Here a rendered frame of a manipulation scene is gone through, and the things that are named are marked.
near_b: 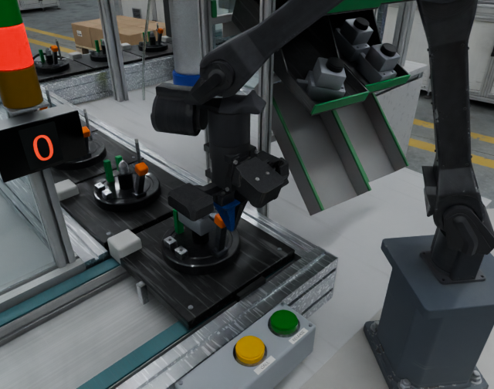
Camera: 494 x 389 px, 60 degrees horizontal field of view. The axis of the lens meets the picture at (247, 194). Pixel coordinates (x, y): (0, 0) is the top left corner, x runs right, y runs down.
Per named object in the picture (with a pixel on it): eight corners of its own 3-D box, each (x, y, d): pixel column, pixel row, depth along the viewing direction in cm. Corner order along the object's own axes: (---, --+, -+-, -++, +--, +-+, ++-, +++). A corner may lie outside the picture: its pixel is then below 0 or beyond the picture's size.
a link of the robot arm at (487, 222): (480, 220, 59) (495, 180, 55) (493, 261, 52) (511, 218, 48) (430, 212, 60) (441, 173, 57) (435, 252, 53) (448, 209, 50)
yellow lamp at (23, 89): (49, 103, 57) (40, 65, 55) (11, 112, 54) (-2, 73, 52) (35, 93, 60) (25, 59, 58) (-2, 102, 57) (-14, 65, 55)
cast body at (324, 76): (335, 89, 79) (351, 57, 73) (339, 105, 76) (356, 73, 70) (292, 81, 77) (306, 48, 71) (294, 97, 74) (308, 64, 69)
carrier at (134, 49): (188, 52, 204) (187, 25, 198) (146, 62, 190) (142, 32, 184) (160, 44, 219) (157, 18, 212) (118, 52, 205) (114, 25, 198)
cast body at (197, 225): (221, 226, 73) (219, 191, 69) (201, 237, 71) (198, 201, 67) (191, 206, 78) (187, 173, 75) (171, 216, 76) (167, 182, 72)
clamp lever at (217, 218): (228, 249, 72) (231, 216, 67) (218, 255, 71) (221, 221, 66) (214, 237, 74) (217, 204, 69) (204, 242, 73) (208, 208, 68)
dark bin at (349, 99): (363, 102, 79) (383, 69, 73) (310, 116, 73) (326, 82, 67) (282, 14, 91) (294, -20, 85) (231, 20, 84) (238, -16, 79)
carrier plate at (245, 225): (294, 258, 77) (295, 248, 76) (188, 331, 63) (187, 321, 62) (211, 205, 92) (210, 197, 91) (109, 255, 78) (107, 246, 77)
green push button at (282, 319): (302, 328, 64) (303, 319, 62) (284, 343, 61) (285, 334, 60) (282, 313, 66) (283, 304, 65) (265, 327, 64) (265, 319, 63)
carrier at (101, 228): (206, 202, 93) (203, 151, 86) (106, 252, 79) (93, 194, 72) (146, 165, 108) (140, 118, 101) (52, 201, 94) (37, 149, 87)
